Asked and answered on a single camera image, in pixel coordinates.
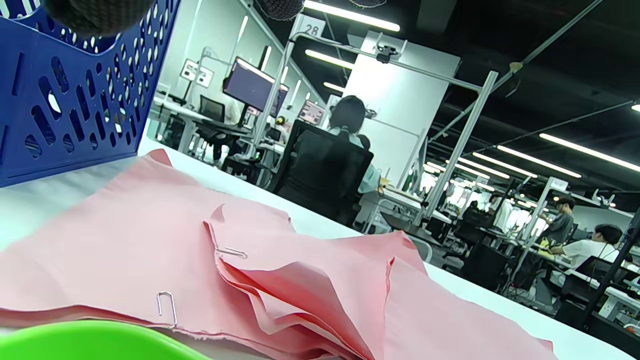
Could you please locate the green plastic bowl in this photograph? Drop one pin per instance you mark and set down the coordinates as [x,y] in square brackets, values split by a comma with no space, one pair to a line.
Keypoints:
[90,345]

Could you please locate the silver paper clip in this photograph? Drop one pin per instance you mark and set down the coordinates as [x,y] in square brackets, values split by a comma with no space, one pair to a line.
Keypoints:
[173,307]
[244,254]

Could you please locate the black overhead camera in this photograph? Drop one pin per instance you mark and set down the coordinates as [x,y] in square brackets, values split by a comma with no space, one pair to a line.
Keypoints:
[385,54]

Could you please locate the ceiling light strips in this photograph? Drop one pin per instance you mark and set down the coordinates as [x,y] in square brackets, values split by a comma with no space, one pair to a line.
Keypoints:
[350,15]

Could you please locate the black mesh office chair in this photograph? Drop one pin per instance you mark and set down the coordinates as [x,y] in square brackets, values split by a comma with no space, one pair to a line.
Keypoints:
[325,170]

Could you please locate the black computer monitor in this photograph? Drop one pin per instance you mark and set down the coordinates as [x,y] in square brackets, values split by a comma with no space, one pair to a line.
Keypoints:
[250,85]

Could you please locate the white hanging sign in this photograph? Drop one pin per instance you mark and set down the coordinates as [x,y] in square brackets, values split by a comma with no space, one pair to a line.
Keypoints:
[312,27]

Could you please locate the blue plastic file holder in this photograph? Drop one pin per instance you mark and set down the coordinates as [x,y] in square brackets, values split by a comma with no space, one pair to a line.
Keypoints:
[30,165]

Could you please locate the person's right hand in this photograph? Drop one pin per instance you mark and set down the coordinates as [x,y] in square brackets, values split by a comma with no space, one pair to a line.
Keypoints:
[95,17]

